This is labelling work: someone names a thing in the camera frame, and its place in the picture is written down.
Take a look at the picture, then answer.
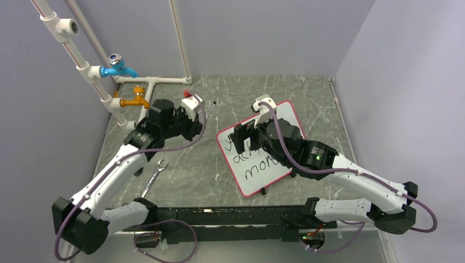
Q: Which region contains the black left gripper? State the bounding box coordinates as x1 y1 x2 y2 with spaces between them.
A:
162 105 205 141

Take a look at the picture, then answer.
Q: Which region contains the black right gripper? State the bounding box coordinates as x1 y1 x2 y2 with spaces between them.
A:
230 113 290 167

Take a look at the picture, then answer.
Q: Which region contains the pink framed whiteboard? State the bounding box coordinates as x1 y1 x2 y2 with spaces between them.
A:
216 100 308 198

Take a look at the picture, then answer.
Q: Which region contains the white whiteboard marker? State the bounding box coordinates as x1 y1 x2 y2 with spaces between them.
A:
206 101 217 119

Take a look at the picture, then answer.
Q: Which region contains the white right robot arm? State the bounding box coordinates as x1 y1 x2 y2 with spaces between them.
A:
229 118 418 235

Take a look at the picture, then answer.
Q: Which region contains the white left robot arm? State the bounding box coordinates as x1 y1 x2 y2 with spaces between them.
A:
52 94 207 261

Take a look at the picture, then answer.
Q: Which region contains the silver combination wrench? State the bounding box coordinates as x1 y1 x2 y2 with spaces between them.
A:
138 159 169 198

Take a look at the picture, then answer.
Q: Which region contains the orange brass faucet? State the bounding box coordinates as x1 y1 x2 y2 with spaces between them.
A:
114 85 150 109

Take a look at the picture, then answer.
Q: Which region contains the blue plastic faucet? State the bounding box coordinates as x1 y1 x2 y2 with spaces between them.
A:
99 53 138 78

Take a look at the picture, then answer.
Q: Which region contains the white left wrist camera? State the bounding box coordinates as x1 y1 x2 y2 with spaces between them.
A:
181 90 204 120

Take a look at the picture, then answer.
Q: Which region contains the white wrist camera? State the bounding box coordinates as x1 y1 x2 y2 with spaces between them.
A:
181 90 204 120
252 94 277 128

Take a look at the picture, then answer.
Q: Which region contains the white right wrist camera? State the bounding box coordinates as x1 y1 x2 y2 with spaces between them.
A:
252 94 277 128

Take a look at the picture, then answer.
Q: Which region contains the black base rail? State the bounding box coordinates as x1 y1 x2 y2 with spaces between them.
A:
126 205 337 244

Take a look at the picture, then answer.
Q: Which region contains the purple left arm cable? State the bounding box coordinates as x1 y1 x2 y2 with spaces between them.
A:
53 93 208 263

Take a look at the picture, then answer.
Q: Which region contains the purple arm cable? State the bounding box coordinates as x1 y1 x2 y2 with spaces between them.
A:
53 93 208 263
258 101 438 255

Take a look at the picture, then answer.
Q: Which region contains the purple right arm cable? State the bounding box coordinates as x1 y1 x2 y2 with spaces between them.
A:
258 101 438 255

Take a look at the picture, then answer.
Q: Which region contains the white PVC pipe frame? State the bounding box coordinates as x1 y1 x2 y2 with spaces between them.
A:
30 0 192 132

